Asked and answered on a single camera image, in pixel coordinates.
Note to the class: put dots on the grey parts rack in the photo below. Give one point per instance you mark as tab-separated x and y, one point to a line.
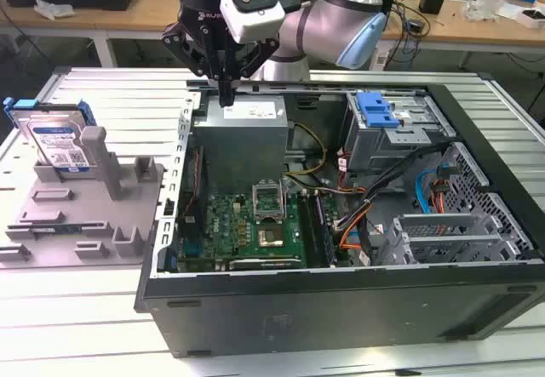
85	224

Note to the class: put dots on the grey power supply unit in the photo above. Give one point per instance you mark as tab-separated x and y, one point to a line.
238	147

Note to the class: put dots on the black RAM slot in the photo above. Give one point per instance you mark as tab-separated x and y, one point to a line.
304	228

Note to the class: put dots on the crumpled white plastic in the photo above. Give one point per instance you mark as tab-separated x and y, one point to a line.
53	9

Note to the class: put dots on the installed RAM stick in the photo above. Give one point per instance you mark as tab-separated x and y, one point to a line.
324	232

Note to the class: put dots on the small black box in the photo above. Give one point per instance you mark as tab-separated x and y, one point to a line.
432	2

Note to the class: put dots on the CPU socket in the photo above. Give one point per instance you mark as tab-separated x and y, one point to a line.
270	237

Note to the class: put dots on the wooden desk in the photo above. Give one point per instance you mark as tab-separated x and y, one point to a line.
127	19

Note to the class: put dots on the hard disk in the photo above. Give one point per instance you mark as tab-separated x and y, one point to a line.
55	143

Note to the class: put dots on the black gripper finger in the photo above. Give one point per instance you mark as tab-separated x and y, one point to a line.
259	58
187	49

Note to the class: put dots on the black PC case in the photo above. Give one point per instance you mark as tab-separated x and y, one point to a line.
340	313

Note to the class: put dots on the clear plastic bag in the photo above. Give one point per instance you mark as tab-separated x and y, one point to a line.
481	9

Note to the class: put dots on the green motherboard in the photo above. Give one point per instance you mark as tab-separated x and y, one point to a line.
225	224

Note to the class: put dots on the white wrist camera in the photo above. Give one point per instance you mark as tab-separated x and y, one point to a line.
255	24

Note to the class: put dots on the white open box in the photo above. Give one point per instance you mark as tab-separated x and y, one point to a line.
521	23

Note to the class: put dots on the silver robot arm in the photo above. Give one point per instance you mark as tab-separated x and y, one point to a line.
315	24

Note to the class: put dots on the blue plastic drive bracket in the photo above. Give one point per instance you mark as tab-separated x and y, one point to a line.
374	109

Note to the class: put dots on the metal disk bay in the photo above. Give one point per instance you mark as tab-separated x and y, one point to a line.
438	222

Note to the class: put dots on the black graphics card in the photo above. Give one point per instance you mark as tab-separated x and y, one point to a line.
264	265

